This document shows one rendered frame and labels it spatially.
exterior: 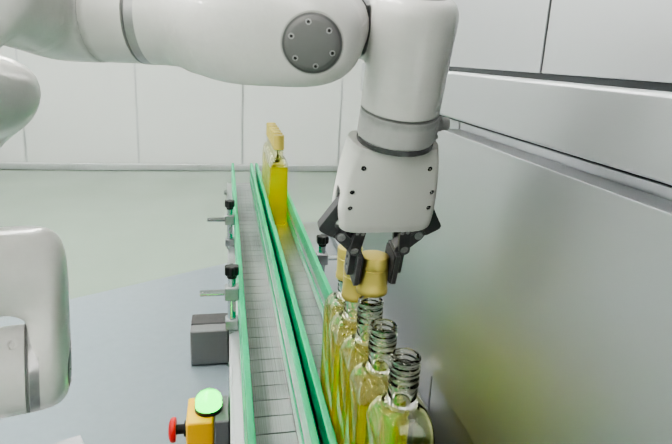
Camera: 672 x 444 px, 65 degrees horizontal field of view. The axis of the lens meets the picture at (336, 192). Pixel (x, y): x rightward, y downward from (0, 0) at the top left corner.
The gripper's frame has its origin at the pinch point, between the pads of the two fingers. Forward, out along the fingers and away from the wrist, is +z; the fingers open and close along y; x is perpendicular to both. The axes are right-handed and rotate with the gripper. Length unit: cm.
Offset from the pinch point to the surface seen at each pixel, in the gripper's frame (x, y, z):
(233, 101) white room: -550, 2, 182
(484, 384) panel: 9.2, -12.0, 10.3
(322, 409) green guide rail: 1.0, 3.9, 22.6
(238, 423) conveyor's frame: -6.2, 14.2, 33.3
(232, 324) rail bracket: -33, 14, 39
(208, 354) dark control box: -38, 19, 52
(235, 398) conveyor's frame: -11.9, 14.5, 34.8
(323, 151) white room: -535, -108, 237
